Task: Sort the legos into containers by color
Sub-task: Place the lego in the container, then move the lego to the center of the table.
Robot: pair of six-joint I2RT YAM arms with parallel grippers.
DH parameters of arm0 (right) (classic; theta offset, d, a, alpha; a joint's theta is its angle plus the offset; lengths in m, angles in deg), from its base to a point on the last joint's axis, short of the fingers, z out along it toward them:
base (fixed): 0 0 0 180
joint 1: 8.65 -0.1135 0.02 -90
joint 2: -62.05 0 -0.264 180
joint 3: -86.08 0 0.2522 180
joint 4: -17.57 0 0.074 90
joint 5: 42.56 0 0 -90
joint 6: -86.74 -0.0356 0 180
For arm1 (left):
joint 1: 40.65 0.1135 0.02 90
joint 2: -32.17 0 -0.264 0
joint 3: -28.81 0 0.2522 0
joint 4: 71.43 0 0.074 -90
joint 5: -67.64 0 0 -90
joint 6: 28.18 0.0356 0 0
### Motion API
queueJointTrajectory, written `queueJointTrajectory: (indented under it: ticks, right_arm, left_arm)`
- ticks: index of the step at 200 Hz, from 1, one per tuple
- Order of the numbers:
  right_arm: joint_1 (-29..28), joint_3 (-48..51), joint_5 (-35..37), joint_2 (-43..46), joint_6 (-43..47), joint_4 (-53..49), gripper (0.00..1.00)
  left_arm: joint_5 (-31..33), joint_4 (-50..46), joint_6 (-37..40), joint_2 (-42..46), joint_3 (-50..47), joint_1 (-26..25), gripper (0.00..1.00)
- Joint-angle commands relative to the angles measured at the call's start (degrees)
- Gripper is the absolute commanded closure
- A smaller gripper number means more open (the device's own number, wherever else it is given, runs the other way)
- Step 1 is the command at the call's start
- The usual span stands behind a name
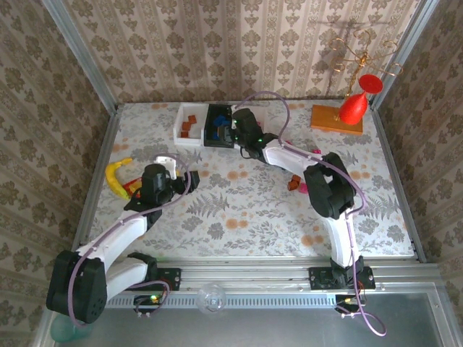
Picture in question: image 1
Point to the blue lego brick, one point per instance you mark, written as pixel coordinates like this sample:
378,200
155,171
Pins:
225,122
216,136
217,120

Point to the black container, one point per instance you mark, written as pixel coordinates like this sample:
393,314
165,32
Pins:
210,144

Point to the white container with orange legos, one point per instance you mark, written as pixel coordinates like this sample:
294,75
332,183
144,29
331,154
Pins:
181,141

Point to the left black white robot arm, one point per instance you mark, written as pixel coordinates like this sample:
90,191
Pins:
123,231

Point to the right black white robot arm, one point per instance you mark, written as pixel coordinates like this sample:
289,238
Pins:
340,238

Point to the red and yellow snack packet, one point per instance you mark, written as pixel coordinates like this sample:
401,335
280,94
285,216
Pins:
132,186

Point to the yellow toy banana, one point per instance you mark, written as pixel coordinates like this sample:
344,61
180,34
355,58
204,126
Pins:
112,177

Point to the floral patterned table cloth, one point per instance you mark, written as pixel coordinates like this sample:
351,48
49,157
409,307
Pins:
235,224

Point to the red balloon ornament stand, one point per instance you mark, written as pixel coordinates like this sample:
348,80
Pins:
332,121

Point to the red plastic wine glass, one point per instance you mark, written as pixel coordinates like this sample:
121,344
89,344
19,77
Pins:
352,108

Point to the clear glass globe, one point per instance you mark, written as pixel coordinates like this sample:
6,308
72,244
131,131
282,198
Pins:
211,298

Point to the small black circuit board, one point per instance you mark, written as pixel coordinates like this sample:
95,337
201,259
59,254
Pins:
147,300
346,301

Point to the grey metal shelf plate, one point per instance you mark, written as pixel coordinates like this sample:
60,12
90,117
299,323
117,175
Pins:
253,329

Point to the teal plastic cup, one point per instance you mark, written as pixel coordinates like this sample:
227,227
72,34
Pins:
59,330

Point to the aluminium side rail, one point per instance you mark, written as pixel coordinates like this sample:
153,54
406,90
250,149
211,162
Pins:
105,144
391,162

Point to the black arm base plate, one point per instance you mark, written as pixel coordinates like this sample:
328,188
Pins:
171,278
318,278

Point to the long aluminium base rail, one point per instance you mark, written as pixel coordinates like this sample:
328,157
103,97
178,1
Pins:
246,274

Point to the aluminium frame post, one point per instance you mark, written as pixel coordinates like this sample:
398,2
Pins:
84,54
410,36

